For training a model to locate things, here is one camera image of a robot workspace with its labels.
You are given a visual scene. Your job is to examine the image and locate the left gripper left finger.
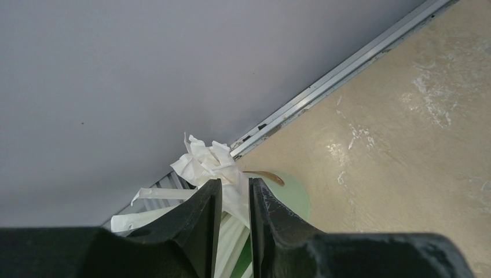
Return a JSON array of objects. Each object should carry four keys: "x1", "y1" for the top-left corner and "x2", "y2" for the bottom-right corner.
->
[{"x1": 1, "y1": 180, "x2": 222, "y2": 277}]

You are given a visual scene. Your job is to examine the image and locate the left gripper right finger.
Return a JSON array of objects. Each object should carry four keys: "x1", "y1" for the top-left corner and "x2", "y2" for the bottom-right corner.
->
[{"x1": 249, "y1": 178, "x2": 474, "y2": 277}]

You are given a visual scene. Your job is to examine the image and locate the white straws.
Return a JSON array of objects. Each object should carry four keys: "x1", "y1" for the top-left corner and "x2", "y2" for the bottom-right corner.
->
[{"x1": 110, "y1": 132, "x2": 254, "y2": 278}]

